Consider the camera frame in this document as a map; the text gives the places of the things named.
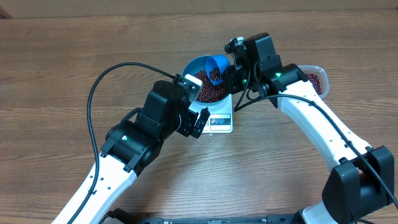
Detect blue plastic measuring scoop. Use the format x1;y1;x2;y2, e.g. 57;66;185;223
205;55;230;85

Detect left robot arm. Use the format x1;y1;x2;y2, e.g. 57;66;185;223
54;77;210;223

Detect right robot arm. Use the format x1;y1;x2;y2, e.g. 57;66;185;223
222;33;397;223

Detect red beans in scoop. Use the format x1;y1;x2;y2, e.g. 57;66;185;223
209;68;221;82

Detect red beans in bowl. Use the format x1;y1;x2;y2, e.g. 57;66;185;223
194;69;228;103

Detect white digital kitchen scale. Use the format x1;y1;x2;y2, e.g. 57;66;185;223
189;94;233;134

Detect blue metal bowl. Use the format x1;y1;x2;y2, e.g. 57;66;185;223
181;55;233;105

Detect clear plastic container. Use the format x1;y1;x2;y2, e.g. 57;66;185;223
298;65;330;98

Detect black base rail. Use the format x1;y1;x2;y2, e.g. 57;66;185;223
99;208;305;224

